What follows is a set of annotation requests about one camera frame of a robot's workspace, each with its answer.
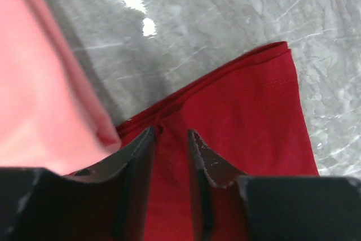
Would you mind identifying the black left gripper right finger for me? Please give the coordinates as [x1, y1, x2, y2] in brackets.
[188, 130, 360, 240]

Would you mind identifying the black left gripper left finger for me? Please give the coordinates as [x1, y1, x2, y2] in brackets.
[1, 128, 154, 240]

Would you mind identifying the red t shirt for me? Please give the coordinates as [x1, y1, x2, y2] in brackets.
[117, 41, 318, 240]

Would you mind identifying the folded pink t shirt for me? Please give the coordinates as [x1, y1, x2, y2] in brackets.
[1, 0, 121, 175]

